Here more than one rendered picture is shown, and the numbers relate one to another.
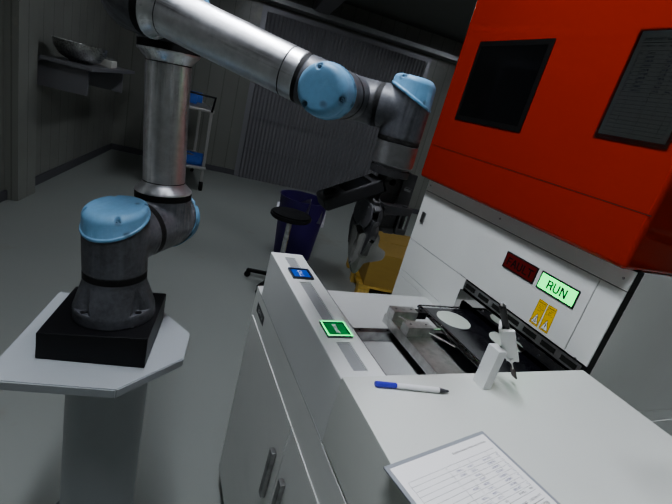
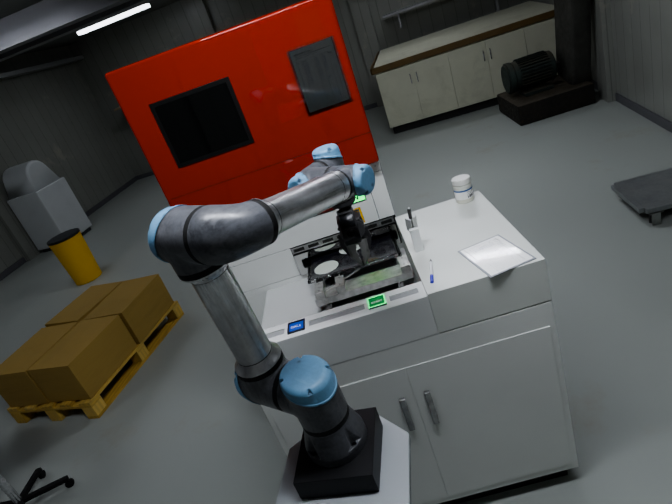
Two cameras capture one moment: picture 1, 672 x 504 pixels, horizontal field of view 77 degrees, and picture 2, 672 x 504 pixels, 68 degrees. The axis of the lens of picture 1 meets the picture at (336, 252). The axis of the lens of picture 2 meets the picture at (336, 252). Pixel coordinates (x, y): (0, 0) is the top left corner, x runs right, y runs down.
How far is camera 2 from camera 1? 1.17 m
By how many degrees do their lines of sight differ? 54
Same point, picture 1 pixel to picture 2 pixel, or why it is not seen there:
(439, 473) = (489, 263)
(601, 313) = (380, 188)
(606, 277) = not seen: hidden behind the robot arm
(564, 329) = (371, 211)
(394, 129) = not seen: hidden behind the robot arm
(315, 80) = (365, 177)
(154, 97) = (236, 297)
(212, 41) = (315, 206)
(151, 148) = (254, 332)
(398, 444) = (474, 274)
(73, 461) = not seen: outside the picture
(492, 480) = (488, 250)
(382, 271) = (91, 369)
